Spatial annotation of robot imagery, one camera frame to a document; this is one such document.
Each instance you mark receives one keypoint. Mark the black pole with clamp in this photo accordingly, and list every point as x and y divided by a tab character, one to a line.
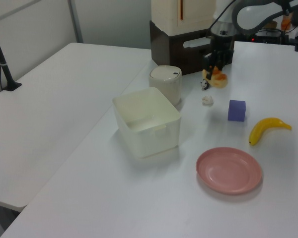
5	67

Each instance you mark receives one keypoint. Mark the orange glazed bread loaf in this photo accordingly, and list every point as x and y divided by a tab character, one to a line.
221	80

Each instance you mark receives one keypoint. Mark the black Panda gripper body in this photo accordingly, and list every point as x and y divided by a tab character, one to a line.
222	58

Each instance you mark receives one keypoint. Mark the purple block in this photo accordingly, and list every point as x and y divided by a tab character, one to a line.
236	111

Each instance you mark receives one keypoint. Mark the white appliance with copper strip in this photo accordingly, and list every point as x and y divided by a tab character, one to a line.
169	15

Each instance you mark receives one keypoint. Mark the pink plate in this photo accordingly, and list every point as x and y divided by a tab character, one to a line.
228	171

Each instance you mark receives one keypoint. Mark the yellow banana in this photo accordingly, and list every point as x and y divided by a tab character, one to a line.
263	127

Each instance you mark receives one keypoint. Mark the black electronic device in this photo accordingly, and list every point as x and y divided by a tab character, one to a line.
267	36

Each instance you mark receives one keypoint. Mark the crumpled paper ball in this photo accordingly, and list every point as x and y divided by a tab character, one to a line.
207	100

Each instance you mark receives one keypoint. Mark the panda toy figure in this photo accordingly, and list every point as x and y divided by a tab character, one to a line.
204	84

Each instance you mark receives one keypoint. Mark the white grey Panda arm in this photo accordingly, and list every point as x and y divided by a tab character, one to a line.
248	15

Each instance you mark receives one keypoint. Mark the dark brown cabinet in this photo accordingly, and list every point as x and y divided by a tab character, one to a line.
173	52

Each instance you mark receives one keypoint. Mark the orange background object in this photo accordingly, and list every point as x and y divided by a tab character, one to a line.
286	21

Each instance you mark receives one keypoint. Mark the cream lidded trash can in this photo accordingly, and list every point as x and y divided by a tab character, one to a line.
167	85

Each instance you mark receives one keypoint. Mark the cream plastic storage box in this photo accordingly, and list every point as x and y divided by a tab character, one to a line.
149	138

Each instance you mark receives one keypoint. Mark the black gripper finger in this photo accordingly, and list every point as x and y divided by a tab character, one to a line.
218	67
209	73

